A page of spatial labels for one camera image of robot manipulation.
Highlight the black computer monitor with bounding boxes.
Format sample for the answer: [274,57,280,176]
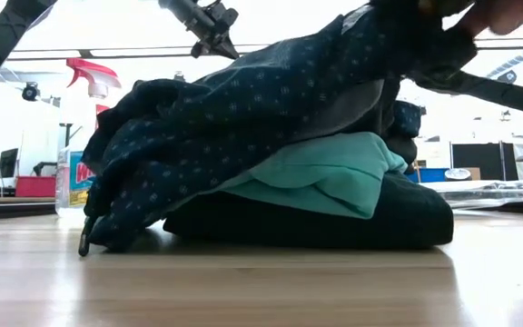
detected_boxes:
[0,147,20,180]

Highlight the black garment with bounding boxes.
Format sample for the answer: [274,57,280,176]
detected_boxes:
[78,76,419,258]

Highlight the dark blue denim jeans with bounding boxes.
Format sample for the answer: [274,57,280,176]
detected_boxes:
[163,172,455,251]

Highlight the Windex spray bottle red trigger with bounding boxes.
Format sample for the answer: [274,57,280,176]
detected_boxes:
[54,57,122,217]

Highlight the navy patterned garment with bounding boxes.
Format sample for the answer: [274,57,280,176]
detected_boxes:
[79,2,430,253]

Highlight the black ceiling spotlight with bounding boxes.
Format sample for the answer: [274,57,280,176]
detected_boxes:
[21,81,40,104]
[497,69,518,86]

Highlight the black partition panel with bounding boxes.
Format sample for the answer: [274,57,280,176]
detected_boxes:
[450,142,523,182]

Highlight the black overhead light bar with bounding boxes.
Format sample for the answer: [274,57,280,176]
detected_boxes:
[6,38,523,61]

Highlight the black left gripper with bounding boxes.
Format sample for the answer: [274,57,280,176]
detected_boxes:
[188,2,240,59]

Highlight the black bin clear lid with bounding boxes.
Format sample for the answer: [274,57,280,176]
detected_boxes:
[444,168,471,182]

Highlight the black aluminium table frame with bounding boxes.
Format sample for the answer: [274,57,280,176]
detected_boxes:
[0,201,523,223]

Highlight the small red bin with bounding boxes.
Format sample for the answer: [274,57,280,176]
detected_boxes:
[14,175,58,199]

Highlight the clear spray bottle green nozzle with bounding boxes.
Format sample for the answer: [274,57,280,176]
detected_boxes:
[419,178,523,211]

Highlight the turquoise shorts white mesh lining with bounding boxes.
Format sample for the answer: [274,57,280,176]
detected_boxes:
[206,131,409,220]

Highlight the blue box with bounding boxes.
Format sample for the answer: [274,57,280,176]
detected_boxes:
[406,167,449,183]

